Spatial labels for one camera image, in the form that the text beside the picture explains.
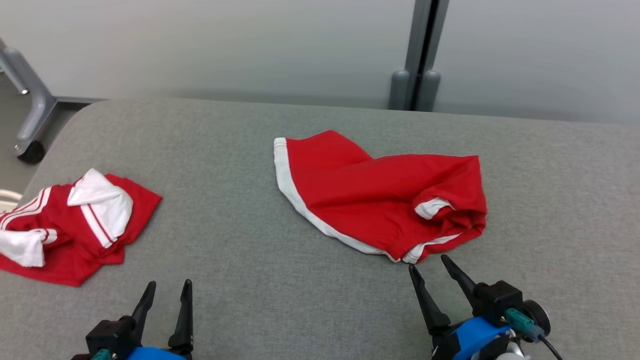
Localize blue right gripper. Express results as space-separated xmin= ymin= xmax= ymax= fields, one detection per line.
xmin=408 ymin=254 xmax=531 ymax=360

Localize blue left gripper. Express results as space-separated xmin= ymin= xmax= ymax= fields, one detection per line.
xmin=125 ymin=279 xmax=194 ymax=360

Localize red and white polo shirt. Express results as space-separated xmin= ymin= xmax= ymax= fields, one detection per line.
xmin=0 ymin=168 xmax=163 ymax=288

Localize red shorts with white trim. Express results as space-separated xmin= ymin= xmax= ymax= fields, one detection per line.
xmin=273 ymin=130 xmax=488 ymax=265

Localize white laundry basket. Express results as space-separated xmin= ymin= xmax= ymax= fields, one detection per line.
xmin=0 ymin=187 xmax=23 ymax=213

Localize black caster wheel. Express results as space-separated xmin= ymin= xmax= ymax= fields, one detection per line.
xmin=17 ymin=141 xmax=47 ymax=165

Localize grey metal stand leg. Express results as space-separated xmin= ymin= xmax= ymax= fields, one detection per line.
xmin=0 ymin=37 xmax=108 ymax=156

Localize green right camera connector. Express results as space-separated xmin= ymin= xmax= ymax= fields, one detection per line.
xmin=504 ymin=308 xmax=545 ymax=343

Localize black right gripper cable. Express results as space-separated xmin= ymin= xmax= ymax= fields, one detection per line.
xmin=539 ymin=334 xmax=565 ymax=360

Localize grey partition post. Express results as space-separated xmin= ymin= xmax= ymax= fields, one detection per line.
xmin=388 ymin=0 xmax=450 ymax=112

